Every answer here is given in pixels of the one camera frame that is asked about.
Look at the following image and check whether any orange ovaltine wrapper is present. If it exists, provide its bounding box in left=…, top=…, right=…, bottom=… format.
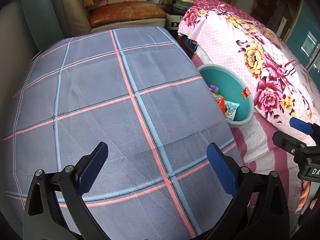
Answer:
left=212, top=92, right=225, bottom=115

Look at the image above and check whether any person's right hand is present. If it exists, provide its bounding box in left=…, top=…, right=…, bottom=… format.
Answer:
left=295, top=180, right=318, bottom=213

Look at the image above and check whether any teal plastic basin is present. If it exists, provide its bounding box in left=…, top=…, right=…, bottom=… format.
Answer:
left=197, top=64, right=254, bottom=127

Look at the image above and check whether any teal wardrobe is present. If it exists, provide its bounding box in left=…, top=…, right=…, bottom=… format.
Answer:
left=286, top=2, right=319, bottom=89

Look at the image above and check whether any grey plaid bed sheet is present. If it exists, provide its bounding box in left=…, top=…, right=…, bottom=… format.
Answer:
left=2, top=27, right=240, bottom=239

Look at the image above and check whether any pink floral quilt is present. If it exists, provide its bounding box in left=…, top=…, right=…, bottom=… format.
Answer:
left=178, top=0, right=319, bottom=228

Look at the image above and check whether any black side table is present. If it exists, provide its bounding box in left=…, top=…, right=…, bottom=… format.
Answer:
left=164, top=0, right=195, bottom=30

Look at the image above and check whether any cream sofa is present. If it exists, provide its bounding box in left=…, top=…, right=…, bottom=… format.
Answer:
left=61, top=0, right=167, bottom=36

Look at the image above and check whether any orange sofa cushion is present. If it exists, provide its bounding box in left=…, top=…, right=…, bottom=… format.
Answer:
left=89, top=2, right=167, bottom=27

